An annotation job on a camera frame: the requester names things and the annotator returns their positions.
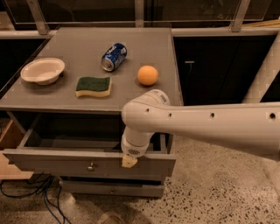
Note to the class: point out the grey drawer cabinet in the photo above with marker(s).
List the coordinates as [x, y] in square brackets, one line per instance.
[91, 106]

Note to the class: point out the light wooden furniture piece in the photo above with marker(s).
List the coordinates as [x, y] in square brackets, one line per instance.
[10, 139]

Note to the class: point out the blue soda can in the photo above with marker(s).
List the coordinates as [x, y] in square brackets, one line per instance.
[113, 57]

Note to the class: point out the orange ball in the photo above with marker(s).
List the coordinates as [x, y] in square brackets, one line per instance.
[147, 75]

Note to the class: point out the grey top drawer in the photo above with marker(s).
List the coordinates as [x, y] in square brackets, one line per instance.
[86, 146]

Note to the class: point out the white bowl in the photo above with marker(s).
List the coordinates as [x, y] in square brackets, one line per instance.
[43, 71]

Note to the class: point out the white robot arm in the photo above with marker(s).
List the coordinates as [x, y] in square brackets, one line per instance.
[251, 128]

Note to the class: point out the green yellow sponge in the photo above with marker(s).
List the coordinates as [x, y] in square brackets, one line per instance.
[92, 86]

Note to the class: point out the metal glass railing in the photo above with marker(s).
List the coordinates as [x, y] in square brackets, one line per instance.
[40, 19]

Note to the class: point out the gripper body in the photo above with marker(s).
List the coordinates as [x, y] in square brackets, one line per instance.
[133, 150]

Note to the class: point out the white diagonal post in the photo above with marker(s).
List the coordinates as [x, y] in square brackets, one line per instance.
[265, 75]

